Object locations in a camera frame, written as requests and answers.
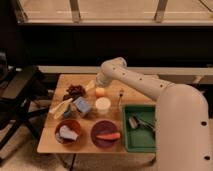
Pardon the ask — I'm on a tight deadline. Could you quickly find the small orange apple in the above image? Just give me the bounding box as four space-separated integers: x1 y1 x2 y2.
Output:
95 88 105 98

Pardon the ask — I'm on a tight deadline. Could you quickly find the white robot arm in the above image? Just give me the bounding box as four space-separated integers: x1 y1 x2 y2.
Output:
96 57 213 171

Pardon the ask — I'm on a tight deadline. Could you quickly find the white paper cup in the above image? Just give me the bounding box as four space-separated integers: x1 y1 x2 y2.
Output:
95 97 111 115

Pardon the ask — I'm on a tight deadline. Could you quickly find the dark grapes bunch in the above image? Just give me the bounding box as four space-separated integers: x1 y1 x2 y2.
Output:
63 85 86 100

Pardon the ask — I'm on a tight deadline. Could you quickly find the blue box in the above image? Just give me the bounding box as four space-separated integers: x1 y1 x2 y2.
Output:
74 97 92 117

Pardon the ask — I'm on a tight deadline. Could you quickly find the yellow banana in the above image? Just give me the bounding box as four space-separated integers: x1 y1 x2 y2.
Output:
50 98 72 119

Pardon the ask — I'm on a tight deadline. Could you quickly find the red bowl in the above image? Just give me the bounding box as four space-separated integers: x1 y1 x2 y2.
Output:
55 119 81 145

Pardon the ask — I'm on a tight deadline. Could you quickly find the purple bowl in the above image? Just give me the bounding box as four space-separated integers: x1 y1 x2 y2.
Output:
91 120 121 149

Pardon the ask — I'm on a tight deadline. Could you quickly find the blue grey cloth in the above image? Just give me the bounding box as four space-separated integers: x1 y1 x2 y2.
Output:
59 125 78 140

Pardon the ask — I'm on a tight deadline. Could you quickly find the orange carrot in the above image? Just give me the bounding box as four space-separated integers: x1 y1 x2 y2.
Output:
96 132 121 141

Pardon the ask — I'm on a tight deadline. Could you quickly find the green plastic tray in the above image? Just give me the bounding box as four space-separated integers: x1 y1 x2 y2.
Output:
122 104 156 153

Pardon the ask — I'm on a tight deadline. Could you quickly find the black chair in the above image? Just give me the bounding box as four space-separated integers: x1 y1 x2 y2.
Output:
0 66 50 150

